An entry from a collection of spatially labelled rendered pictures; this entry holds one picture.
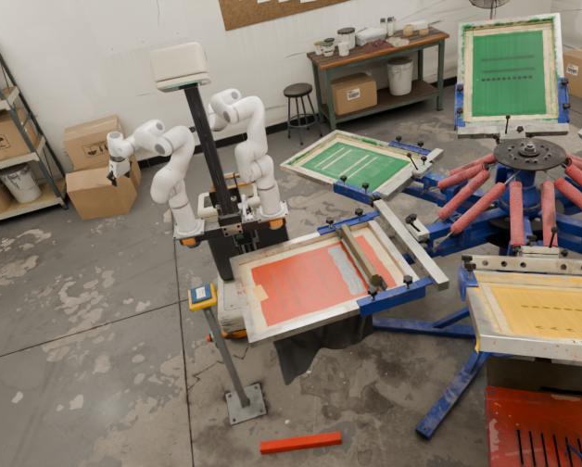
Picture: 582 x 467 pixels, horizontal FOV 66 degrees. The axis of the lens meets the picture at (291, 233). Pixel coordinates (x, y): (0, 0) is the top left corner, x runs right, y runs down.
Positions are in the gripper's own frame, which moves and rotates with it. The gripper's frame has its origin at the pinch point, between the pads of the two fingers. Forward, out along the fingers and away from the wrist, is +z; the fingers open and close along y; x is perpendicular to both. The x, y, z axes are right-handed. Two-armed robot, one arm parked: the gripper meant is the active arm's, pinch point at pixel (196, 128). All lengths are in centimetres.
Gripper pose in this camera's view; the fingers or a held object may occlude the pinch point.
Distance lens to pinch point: 264.0
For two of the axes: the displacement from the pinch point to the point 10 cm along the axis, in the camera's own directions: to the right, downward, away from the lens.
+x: -3.4, -9.0, -2.7
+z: -7.6, 0.9, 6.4
